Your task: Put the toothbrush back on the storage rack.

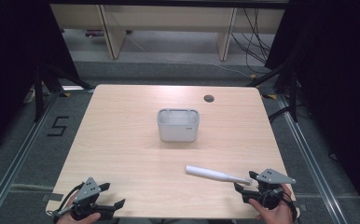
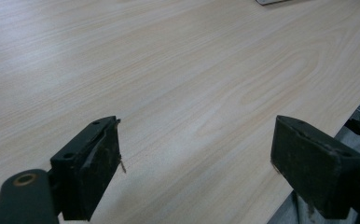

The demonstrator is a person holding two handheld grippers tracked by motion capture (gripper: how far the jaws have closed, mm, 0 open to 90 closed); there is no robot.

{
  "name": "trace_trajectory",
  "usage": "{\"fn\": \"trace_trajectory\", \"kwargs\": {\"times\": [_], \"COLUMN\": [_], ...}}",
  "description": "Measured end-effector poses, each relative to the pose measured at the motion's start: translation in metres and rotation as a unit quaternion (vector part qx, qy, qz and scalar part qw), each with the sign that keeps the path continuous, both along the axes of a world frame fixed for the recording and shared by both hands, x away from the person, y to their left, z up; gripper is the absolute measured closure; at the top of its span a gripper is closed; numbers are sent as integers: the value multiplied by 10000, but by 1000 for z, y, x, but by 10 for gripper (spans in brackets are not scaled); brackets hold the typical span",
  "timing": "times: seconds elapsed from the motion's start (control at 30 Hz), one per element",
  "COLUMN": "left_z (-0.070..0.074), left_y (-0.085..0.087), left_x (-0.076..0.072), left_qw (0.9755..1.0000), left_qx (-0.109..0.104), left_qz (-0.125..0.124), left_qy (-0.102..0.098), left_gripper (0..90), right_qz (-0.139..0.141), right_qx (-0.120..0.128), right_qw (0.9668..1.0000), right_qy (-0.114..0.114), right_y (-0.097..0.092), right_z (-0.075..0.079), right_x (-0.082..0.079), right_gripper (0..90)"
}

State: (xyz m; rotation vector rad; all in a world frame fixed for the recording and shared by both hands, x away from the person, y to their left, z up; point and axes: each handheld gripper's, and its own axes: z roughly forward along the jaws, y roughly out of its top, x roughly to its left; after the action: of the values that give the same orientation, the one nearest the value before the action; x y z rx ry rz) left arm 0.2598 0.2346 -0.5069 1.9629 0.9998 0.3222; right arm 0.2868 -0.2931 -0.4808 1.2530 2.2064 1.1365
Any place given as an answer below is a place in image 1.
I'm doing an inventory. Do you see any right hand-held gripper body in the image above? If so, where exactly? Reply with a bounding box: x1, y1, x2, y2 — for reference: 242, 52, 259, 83
242, 168, 298, 210

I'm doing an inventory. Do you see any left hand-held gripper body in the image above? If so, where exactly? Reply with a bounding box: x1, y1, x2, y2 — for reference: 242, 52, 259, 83
70, 176, 116, 221

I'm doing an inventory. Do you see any white electric toothbrush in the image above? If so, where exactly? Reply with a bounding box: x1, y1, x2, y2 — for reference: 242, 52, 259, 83
185, 164, 253, 187

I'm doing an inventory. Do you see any white plastic holder box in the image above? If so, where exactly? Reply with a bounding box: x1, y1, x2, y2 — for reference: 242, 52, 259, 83
157, 107, 201, 143

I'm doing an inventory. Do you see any person's right hand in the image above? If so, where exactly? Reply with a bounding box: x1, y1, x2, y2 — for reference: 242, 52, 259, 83
248, 183, 295, 224

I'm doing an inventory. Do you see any person's left hand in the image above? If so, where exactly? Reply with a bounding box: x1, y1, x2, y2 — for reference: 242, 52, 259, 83
56, 190, 102, 224

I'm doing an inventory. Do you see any grey floor tape patch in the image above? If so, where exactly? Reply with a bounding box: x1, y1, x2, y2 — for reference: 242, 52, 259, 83
41, 192, 64, 203

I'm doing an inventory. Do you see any black metal stand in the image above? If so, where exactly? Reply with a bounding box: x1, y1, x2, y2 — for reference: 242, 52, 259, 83
246, 61, 301, 123
33, 63, 96, 123

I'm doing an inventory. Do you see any white power strip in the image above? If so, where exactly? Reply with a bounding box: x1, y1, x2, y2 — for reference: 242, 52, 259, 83
22, 88, 37, 105

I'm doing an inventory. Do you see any black curtain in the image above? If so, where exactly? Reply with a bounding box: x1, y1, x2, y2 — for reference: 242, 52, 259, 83
0, 0, 80, 158
264, 0, 360, 216

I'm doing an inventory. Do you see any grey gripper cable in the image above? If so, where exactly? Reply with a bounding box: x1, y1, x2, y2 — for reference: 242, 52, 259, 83
46, 182, 86, 218

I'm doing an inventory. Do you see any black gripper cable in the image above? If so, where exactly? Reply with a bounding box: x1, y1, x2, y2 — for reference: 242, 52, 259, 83
281, 195, 299, 224

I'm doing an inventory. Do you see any grey metal floor rail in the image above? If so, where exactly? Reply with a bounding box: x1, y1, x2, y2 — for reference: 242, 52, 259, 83
275, 92, 350, 224
0, 89, 62, 224

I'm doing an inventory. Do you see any black floor cable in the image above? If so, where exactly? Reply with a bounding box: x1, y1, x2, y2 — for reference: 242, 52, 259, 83
267, 105, 295, 124

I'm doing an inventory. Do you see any thin white floor cable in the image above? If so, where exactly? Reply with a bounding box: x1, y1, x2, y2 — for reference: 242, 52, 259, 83
214, 62, 253, 78

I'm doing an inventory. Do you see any bundle of black cables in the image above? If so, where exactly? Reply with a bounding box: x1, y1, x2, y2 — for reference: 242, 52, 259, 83
230, 7, 273, 75

